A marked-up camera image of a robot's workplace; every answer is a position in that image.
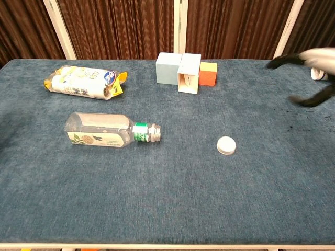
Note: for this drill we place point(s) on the white upright frame post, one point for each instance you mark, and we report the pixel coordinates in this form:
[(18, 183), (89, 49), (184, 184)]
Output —
[(180, 26)]

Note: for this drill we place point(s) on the white bottle cap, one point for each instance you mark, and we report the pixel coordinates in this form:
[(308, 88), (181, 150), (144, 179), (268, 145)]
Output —
[(226, 145)]

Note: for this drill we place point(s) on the blue table cloth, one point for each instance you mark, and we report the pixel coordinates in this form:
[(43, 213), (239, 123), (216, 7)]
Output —
[(183, 183)]

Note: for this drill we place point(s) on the brown curtain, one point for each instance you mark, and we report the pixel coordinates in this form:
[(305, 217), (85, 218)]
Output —
[(117, 26)]

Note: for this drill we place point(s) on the white slanted frame post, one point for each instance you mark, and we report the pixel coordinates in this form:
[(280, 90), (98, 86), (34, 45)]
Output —
[(58, 26), (288, 26)]

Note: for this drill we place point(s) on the orange cube block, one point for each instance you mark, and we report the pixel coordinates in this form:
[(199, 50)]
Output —
[(208, 75)]

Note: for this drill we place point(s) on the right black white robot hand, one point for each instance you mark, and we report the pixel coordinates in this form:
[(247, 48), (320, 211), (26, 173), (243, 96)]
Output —
[(316, 58)]

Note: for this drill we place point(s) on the yellow white snack bag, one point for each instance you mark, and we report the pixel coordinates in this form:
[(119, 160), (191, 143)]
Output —
[(78, 82)]

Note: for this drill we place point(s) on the clear plastic water bottle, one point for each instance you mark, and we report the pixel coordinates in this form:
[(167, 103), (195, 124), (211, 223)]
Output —
[(104, 130)]

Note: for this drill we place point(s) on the open white paper box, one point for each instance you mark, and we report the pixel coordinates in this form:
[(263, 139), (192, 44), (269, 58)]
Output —
[(189, 65)]

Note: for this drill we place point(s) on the light blue cube block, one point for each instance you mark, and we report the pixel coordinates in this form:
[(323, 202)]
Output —
[(166, 72)]

